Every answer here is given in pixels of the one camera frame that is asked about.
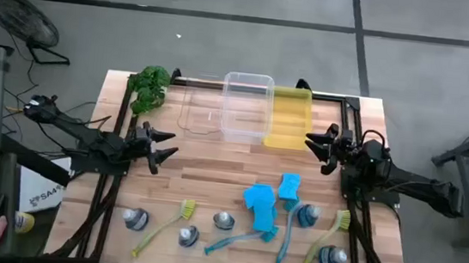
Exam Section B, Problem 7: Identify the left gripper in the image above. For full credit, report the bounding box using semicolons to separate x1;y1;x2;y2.
125;119;182;178

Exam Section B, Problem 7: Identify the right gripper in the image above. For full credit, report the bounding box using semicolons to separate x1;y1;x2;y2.
301;120;368;180

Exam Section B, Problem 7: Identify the blue sponge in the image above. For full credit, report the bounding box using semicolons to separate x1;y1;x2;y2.
250;205;279;234
277;171;303;203
241;182;278;214

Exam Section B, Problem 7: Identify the blue dish brush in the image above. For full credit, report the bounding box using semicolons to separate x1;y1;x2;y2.
272;197;303;263
203;218;281;263

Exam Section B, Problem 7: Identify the yellow-green dish brush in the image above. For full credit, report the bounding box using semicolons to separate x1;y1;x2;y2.
130;194;198;263
301;205;353;263

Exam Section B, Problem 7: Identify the blue dish soap bottle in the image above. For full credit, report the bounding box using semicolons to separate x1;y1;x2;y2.
317;243;350;263
295;203;322;230
120;205;151;233
177;223;201;250
211;210;237;232

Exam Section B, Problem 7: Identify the yellow plastic tray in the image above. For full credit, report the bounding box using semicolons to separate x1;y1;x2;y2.
261;85;317;153

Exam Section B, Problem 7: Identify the clear plastic sponge rack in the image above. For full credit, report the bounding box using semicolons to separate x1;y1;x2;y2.
175;74;228;139

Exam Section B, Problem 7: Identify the green leafy plant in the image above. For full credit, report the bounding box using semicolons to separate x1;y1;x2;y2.
125;63;174;119

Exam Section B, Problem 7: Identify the black table clamp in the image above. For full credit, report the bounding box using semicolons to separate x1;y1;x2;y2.
168;66;184;86
295;77;314;91

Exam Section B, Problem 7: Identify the clear plastic bin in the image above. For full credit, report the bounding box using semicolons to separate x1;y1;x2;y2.
217;70;277;147

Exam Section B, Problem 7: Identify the black metal beam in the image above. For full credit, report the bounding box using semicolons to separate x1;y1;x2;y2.
0;133;75;189

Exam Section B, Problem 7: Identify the white cardboard box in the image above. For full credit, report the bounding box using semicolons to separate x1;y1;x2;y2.
15;151;74;218

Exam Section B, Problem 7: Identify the yellow cup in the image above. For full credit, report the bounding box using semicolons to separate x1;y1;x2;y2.
13;210;37;235

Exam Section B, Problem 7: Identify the black floor fan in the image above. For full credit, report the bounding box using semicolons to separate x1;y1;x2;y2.
0;0;78;68

